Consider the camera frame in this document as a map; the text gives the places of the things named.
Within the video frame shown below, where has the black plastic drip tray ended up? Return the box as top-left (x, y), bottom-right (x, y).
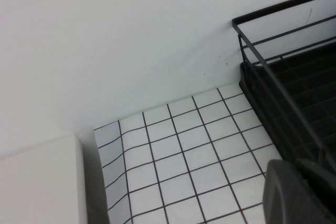
top-left (238, 47), bottom-right (336, 166)

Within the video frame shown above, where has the black wire dish rack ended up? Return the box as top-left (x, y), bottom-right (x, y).
top-left (232, 0), bottom-right (336, 174)

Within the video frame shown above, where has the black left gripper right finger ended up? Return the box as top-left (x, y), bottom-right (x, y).
top-left (297, 156), bottom-right (336, 224)

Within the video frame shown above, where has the white box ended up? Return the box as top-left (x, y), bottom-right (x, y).
top-left (0, 133), bottom-right (110, 224)

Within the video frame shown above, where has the white grid-pattern tablecloth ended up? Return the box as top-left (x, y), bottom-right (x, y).
top-left (93, 81), bottom-right (279, 224)

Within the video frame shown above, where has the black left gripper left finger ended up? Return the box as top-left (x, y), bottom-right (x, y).
top-left (262, 158), bottom-right (317, 224)

